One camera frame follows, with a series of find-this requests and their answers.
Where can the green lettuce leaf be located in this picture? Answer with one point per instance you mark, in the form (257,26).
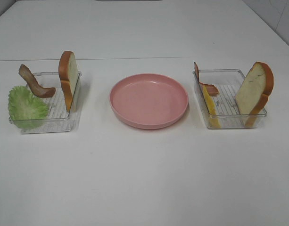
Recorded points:
(25,109)

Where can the pink round plate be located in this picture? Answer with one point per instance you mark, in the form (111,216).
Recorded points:
(148,101)

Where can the right clear plastic tray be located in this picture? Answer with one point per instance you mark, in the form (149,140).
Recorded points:
(227,116)

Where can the bread slice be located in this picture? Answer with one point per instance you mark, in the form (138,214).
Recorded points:
(68,75)
(254,92)

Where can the yellow cheese slice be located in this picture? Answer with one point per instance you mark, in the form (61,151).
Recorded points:
(211,108)

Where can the left clear plastic tray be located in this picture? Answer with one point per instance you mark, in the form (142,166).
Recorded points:
(58,118)

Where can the clear plastic tray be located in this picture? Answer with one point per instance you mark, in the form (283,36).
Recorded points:
(58,118)
(227,116)

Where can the bacon strip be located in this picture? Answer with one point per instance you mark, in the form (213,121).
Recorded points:
(33,84)
(211,89)

